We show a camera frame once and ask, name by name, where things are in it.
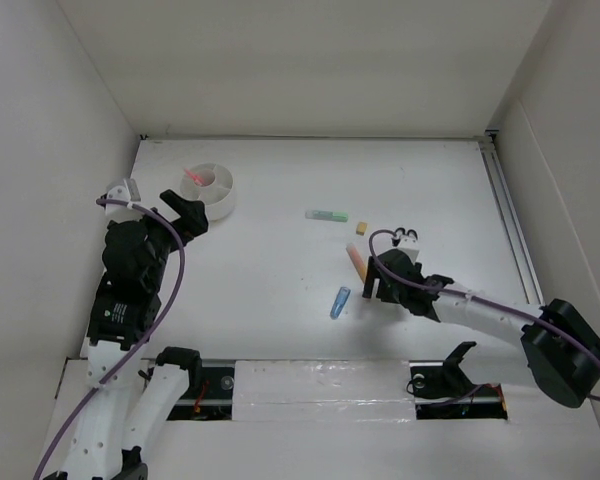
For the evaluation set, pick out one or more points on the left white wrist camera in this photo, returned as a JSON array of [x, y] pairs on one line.
[[125, 190]]

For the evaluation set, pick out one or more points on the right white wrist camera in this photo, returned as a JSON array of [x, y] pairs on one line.
[[409, 245]]

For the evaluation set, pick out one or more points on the blue capped marker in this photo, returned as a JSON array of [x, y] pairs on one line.
[[339, 302]]

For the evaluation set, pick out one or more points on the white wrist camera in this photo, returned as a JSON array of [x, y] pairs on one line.
[[409, 245], [125, 190]]

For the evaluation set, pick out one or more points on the orange highlighter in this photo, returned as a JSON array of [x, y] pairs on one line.
[[357, 261]]

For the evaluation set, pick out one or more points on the red thin pen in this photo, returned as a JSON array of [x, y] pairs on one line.
[[194, 177]]

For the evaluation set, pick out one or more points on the aluminium rail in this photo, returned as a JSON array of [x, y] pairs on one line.
[[509, 217], [211, 400]]

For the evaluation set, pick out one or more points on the white round divided organizer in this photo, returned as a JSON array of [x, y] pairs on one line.
[[218, 194]]

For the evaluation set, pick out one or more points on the green highlighter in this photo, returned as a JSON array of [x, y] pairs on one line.
[[323, 215]]

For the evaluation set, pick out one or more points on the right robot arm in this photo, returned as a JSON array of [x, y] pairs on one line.
[[554, 348]]

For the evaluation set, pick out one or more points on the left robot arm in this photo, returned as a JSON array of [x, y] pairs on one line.
[[112, 430]]

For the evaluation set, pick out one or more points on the aluminium rail right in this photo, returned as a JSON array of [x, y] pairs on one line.
[[509, 217]]

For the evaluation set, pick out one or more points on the aluminium rail front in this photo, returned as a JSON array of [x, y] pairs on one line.
[[211, 400]]

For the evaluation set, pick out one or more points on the small yellow eraser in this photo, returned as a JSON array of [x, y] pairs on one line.
[[361, 228]]

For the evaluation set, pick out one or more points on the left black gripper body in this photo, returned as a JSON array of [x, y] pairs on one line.
[[163, 241]]

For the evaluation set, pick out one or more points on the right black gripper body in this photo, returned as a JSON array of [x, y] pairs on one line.
[[390, 293]]

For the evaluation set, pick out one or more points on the black handled scissors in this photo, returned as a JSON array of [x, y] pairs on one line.
[[407, 232]]

